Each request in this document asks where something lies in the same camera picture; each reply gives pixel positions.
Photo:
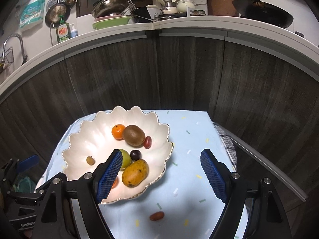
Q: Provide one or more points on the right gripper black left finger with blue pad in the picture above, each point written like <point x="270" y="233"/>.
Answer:
<point x="90" y="189"/>

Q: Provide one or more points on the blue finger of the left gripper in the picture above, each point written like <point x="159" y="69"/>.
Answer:
<point x="28" y="163"/>

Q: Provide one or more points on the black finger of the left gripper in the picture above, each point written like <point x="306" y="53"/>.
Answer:
<point x="59" y="181"/>

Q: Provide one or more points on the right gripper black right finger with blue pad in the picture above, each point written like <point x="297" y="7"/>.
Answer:
<point x="267" y="218"/>

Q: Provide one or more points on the small tan longan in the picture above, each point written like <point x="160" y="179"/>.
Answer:
<point x="90" y="160"/>

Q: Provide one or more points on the yellow mango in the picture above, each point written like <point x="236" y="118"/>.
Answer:
<point x="135" y="173"/>

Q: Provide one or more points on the large orange mandarin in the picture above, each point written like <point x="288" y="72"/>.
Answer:
<point x="117" y="131"/>

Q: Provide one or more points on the dark purple cherry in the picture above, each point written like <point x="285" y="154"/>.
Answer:
<point x="135" y="155"/>

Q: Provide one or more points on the brown kiwi fruit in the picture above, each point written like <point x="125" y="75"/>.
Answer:
<point x="134" y="136"/>

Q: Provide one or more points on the red grape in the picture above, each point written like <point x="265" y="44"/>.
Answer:
<point x="157" y="216"/>
<point x="147" y="142"/>

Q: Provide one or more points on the white scalloped ceramic bowl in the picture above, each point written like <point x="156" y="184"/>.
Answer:
<point x="95" y="139"/>

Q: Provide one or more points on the small orange mandarin in bowl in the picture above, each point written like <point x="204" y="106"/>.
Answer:
<point x="114" y="185"/>

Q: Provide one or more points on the green round plum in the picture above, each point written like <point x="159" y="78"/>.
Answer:
<point x="126" y="159"/>

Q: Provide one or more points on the checkered cloth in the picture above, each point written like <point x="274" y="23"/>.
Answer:
<point x="228" y="145"/>

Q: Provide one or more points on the light blue patterned tablecloth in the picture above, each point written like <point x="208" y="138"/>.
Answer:
<point x="183" y="193"/>

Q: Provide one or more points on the chrome sink faucet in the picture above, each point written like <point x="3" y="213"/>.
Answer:
<point x="13" y="46"/>

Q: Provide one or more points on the dark wood cabinet fronts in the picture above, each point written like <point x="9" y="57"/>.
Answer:
<point x="267" y="102"/>

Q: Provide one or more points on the green dish soap bottle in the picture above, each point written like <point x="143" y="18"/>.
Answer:
<point x="63" y="31"/>

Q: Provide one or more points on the small blue pump bottle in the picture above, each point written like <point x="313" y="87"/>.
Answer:
<point x="73" y="31"/>

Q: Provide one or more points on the hanging frying pan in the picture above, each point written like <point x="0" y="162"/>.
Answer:
<point x="57" y="9"/>

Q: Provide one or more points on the teal tissue pack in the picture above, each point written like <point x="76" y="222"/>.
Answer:
<point x="32" y="15"/>

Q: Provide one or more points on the green dish basin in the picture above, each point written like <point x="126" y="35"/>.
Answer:
<point x="110" y="21"/>

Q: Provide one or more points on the steel pot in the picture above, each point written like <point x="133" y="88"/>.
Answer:
<point x="103" y="8"/>

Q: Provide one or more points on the black wok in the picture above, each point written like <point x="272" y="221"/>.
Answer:
<point x="263" y="12"/>

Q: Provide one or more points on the cream teapot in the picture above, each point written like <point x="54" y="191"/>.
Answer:
<point x="183" y="5"/>

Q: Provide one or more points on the grey chair frame bar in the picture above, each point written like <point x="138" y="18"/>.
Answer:
<point x="267" y="164"/>

